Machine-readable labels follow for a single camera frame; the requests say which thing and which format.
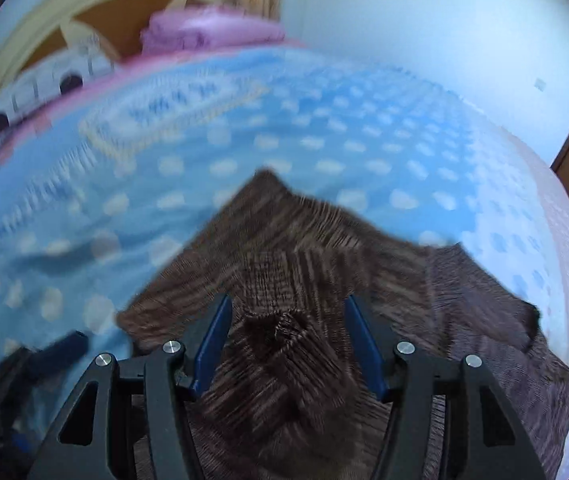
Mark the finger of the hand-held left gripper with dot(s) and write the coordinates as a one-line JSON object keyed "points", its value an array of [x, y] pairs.
{"points": [[62, 351]]}

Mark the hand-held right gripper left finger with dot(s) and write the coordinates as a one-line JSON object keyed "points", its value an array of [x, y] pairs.
{"points": [[214, 340]]}

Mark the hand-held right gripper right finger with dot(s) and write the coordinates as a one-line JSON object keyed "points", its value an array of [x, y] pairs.
{"points": [[364, 345]]}

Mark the brown knit garment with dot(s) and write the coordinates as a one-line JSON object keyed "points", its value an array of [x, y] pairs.
{"points": [[294, 240]]}

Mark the blue and pink dotted bed sheet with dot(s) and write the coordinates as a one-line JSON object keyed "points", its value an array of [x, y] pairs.
{"points": [[274, 125]]}

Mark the white pillow with dark print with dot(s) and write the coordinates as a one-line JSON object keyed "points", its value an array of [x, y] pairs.
{"points": [[39, 85]]}

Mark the pink folded blanket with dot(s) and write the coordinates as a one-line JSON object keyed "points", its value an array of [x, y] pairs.
{"points": [[209, 30]]}

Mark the cream wooden headboard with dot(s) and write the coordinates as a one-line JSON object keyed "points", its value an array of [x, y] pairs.
{"points": [[29, 25]]}

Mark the white wall switch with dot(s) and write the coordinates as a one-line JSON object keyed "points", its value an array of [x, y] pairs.
{"points": [[540, 84]]}

